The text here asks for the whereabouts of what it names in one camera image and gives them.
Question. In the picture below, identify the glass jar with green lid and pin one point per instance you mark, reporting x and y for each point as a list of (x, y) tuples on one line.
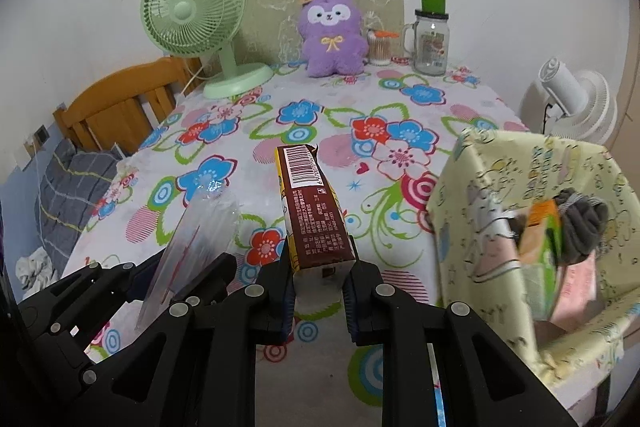
[(430, 52)]

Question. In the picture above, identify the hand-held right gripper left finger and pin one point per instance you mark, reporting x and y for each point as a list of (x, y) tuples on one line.
[(286, 307)]

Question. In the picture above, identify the pink packet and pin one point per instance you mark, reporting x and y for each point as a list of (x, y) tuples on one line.
[(575, 287)]

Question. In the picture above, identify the grey plaid pillow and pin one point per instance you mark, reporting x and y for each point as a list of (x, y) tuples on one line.
[(70, 187)]

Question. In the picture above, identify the green orange packet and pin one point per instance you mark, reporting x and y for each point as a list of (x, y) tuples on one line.
[(537, 252)]

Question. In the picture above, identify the yellow patterned storage box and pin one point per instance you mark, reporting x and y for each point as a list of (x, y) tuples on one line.
[(480, 187)]

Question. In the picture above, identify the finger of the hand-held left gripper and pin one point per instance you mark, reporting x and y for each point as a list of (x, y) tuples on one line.
[(145, 277), (210, 277)]

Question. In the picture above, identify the cotton swab container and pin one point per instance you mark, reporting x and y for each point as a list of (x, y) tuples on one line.
[(380, 52)]

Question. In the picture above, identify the white crumpled cloth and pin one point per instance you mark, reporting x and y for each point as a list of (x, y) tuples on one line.
[(32, 267)]

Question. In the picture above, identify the white fan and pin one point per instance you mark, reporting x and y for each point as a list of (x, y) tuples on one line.
[(585, 107)]

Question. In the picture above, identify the wall socket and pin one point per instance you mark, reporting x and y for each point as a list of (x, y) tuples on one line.
[(41, 135)]

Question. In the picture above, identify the clear plastic packet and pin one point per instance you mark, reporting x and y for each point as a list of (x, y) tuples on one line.
[(200, 237)]

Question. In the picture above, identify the green desk fan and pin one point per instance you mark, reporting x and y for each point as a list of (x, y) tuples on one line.
[(185, 9)]

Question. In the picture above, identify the brown carton box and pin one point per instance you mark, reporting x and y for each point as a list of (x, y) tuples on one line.
[(320, 227)]

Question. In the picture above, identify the grey socks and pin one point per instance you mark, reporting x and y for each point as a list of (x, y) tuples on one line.
[(580, 227)]

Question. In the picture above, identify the purple plush toy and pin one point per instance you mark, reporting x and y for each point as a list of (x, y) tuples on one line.
[(330, 47)]

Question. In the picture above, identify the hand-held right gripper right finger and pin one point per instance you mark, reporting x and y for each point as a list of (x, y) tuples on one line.
[(350, 312)]

